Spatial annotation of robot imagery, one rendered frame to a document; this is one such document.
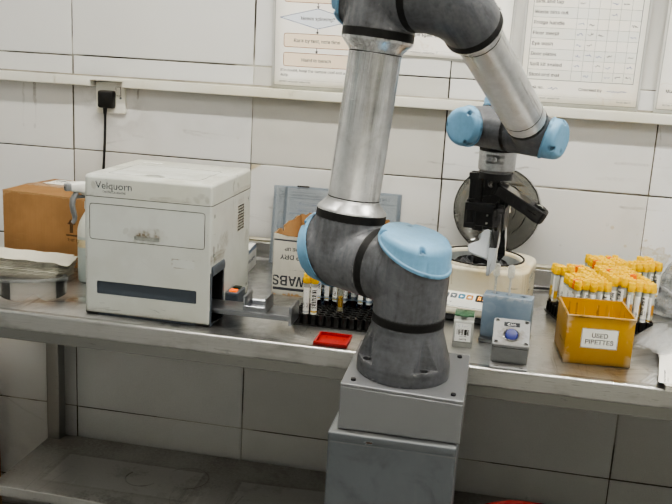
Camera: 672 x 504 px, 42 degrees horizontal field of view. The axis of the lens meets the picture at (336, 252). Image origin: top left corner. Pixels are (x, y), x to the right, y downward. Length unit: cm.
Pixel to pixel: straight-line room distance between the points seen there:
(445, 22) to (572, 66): 98
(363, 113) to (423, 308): 32
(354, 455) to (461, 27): 67
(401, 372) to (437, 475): 17
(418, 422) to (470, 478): 120
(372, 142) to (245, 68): 105
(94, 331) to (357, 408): 71
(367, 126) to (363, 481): 56
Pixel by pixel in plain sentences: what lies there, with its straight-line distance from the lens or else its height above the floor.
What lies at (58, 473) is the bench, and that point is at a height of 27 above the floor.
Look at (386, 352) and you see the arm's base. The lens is 137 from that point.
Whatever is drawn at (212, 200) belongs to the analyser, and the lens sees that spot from 178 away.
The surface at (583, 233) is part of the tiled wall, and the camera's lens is 235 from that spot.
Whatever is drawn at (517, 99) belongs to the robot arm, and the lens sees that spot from 151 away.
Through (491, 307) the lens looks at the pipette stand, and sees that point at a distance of 185.
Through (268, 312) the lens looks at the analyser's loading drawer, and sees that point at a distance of 182.
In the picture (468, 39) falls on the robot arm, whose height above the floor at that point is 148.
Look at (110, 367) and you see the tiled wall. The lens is 272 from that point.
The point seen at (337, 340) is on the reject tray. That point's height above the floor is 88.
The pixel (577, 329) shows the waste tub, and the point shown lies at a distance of 178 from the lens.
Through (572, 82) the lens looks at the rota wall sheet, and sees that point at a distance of 229.
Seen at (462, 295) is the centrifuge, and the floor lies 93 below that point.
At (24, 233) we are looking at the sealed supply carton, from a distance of 238.
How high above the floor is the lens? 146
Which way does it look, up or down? 13 degrees down
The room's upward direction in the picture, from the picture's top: 3 degrees clockwise
